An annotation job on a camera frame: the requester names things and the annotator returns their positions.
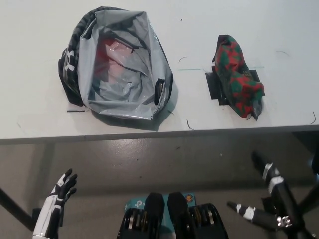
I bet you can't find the black plastic bag grey lining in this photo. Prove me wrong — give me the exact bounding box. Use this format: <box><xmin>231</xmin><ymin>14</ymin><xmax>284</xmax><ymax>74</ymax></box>
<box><xmin>58</xmin><ymin>5</ymin><xmax>178</xmax><ymax>131</ymax></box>

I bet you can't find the black table leg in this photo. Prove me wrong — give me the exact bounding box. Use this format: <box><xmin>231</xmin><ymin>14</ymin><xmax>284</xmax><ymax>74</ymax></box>
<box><xmin>0</xmin><ymin>186</ymin><xmax>34</xmax><ymax>226</ymax></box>

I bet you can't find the red green coffee bean bag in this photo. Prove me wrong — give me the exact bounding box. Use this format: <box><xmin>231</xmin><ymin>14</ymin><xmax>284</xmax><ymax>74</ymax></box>
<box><xmin>211</xmin><ymin>34</ymin><xmax>265</xmax><ymax>122</ymax></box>

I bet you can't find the red item in clear wrap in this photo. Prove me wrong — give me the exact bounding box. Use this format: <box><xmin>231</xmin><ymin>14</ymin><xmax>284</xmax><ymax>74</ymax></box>
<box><xmin>96</xmin><ymin>37</ymin><xmax>130</xmax><ymax>85</ymax></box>

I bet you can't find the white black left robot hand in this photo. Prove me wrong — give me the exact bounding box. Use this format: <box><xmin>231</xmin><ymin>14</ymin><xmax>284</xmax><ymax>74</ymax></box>
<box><xmin>33</xmin><ymin>168</ymin><xmax>78</xmax><ymax>231</ymax></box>

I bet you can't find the black tape patch on table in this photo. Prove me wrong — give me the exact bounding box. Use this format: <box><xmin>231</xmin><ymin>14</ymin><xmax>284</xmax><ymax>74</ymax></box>
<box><xmin>204</xmin><ymin>66</ymin><xmax>265</xmax><ymax>107</ymax></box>

